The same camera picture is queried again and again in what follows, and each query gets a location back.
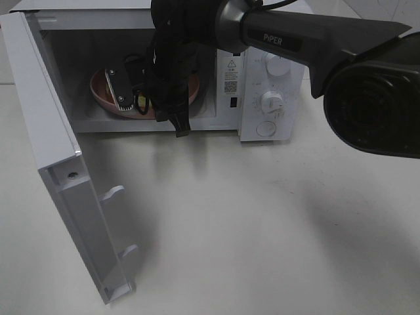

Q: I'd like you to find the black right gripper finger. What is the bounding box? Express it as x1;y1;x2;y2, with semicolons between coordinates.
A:
168;109;191;137

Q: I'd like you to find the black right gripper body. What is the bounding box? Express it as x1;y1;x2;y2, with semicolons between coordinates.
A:
145;1;220;114

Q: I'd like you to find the pink round plate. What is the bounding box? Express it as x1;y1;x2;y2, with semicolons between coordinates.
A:
90;67;200;119

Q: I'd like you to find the round white door button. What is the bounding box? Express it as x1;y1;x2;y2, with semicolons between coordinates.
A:
256;121;276;137

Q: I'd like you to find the white microwave door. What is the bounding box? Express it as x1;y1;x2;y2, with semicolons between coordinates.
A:
1;12;138;304

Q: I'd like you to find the white bread sandwich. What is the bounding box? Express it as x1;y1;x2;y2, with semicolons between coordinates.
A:
106;86;150;115

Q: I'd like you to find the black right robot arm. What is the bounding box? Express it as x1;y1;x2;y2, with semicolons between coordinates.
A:
145;1;419;158

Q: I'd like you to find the white warning label sticker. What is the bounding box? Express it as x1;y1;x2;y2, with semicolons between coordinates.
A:
222;57;240;95

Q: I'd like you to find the white microwave oven body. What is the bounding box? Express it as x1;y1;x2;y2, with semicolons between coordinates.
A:
1;1;304;142

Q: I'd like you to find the lower white timer knob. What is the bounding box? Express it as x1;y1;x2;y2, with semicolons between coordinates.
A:
260;91;284;114

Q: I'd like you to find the upper white power knob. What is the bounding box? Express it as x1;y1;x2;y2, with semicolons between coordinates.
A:
264;53;291;77

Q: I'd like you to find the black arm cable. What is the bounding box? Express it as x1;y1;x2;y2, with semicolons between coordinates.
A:
123;0;296;122

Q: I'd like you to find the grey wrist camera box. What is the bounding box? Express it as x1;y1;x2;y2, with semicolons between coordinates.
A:
105;62;134;112

